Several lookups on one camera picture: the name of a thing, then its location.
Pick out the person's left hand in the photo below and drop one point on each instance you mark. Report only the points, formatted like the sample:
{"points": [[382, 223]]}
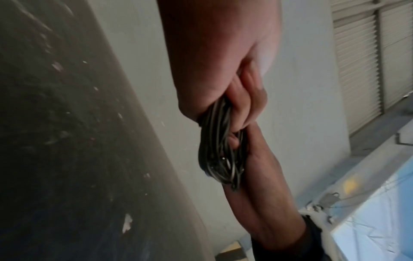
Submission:
{"points": [[213, 51]]}

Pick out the person's right hand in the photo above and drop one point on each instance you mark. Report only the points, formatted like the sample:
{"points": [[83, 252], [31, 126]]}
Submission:
{"points": [[264, 183]]}

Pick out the person's right forearm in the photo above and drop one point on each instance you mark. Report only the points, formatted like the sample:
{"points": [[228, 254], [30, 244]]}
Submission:
{"points": [[290, 251]]}

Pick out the small metal clip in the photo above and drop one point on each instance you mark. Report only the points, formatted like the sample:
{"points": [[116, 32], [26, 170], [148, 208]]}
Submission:
{"points": [[329, 198]]}

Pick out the pale wooden block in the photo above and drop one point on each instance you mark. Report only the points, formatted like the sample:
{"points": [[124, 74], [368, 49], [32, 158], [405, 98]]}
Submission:
{"points": [[229, 252]]}

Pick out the white and blue panel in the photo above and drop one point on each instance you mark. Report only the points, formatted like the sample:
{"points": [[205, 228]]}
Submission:
{"points": [[377, 216]]}

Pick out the grey roller shutter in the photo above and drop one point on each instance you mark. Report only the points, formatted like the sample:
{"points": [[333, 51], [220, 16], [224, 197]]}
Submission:
{"points": [[364, 63]]}

